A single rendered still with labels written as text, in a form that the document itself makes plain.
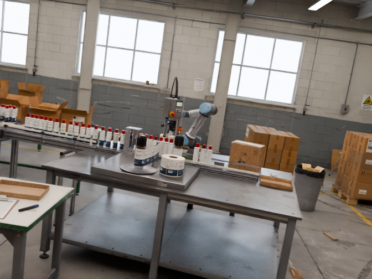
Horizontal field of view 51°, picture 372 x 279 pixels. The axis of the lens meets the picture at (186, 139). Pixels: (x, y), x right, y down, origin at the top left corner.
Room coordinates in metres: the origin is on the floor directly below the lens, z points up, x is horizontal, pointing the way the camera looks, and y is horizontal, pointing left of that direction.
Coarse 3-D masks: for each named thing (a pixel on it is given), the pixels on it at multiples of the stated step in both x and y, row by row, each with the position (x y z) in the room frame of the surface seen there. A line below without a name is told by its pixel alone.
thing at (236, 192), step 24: (48, 168) 3.09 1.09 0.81; (72, 168) 3.12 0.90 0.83; (264, 168) 4.21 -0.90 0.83; (168, 192) 2.89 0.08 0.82; (192, 192) 2.94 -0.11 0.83; (216, 192) 3.04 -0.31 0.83; (240, 192) 3.13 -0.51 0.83; (264, 192) 3.24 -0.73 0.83; (288, 192) 3.35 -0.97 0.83; (288, 216) 2.72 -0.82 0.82
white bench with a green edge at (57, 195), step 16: (48, 192) 2.56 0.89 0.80; (64, 192) 2.61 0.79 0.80; (16, 208) 2.21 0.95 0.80; (48, 208) 2.28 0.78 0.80; (64, 208) 2.67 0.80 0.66; (0, 224) 1.99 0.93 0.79; (16, 224) 1.99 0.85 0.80; (32, 224) 2.04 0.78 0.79; (16, 240) 2.02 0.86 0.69; (16, 256) 2.02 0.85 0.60; (16, 272) 2.02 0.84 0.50
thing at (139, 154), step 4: (140, 136) 3.17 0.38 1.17; (144, 136) 3.18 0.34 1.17; (140, 140) 3.16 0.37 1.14; (144, 140) 3.18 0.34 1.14; (140, 144) 3.17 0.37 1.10; (144, 144) 3.19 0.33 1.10; (136, 148) 3.17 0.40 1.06; (140, 148) 3.18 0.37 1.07; (144, 148) 3.21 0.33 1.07; (136, 152) 3.17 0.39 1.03; (140, 152) 3.16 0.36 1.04; (144, 152) 3.18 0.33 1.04; (136, 156) 3.17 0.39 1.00; (140, 156) 3.16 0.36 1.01; (136, 160) 3.16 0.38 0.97; (140, 160) 3.16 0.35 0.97; (136, 164) 3.16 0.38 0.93; (140, 164) 3.16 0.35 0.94; (136, 168) 3.16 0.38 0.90; (140, 168) 3.17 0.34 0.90
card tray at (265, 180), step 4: (264, 176) 3.71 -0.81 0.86; (268, 176) 3.71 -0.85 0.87; (260, 180) 3.47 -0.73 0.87; (264, 180) 3.63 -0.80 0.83; (268, 180) 3.66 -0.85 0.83; (272, 180) 3.68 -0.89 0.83; (276, 180) 3.69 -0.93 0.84; (280, 180) 3.68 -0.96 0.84; (284, 180) 3.68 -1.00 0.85; (288, 180) 3.67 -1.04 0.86; (260, 184) 3.47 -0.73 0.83; (264, 184) 3.46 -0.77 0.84; (268, 184) 3.45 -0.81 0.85; (272, 184) 3.45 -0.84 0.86; (276, 184) 3.44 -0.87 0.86; (280, 184) 3.43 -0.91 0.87; (284, 184) 3.60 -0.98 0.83; (288, 184) 3.62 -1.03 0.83; (292, 184) 3.50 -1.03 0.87; (280, 188) 3.43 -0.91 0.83; (284, 188) 3.43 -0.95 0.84; (288, 188) 3.42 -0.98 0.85; (292, 188) 3.41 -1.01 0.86
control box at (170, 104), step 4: (164, 100) 3.84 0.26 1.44; (168, 100) 3.79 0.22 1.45; (172, 100) 3.78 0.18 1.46; (176, 100) 3.81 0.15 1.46; (180, 100) 3.85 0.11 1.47; (164, 104) 3.83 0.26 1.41; (168, 104) 3.79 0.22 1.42; (172, 104) 3.78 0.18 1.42; (164, 108) 3.82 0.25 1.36; (168, 108) 3.78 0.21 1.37; (172, 108) 3.79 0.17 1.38; (164, 112) 3.82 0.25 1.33; (168, 112) 3.78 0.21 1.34; (172, 112) 3.79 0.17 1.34; (176, 112) 3.83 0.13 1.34; (180, 112) 3.87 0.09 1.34; (164, 116) 3.81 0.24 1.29; (168, 116) 3.77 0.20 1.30; (172, 116) 3.80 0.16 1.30; (176, 116) 3.83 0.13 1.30; (180, 116) 3.88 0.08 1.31
